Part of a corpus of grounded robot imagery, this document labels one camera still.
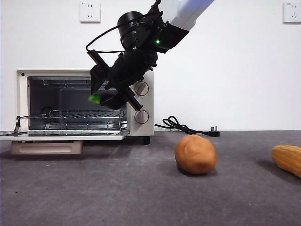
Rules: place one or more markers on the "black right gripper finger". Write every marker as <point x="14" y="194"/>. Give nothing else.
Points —
<point x="117" y="101"/>
<point x="98" y="78"/>

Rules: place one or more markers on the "round oven knob, slanted grip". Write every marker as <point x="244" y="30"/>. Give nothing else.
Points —
<point x="142" y="89"/>

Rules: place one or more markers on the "round oven knob, upright grip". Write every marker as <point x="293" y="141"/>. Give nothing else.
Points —
<point x="141" y="117"/>

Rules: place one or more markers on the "white Toshiba toaster oven body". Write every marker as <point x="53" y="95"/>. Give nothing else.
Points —
<point x="22" y="99"/>

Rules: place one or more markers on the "brown potato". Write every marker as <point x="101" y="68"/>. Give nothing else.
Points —
<point x="194" y="155"/>

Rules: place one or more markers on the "yellow corn cob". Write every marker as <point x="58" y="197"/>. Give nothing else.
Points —
<point x="288" y="159"/>

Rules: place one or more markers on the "white wall socket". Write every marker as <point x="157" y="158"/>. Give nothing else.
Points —
<point x="292" y="13"/>
<point x="90" y="12"/>

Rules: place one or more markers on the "pale grey right wrist camera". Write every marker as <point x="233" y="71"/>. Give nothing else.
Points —
<point x="185" y="11"/>

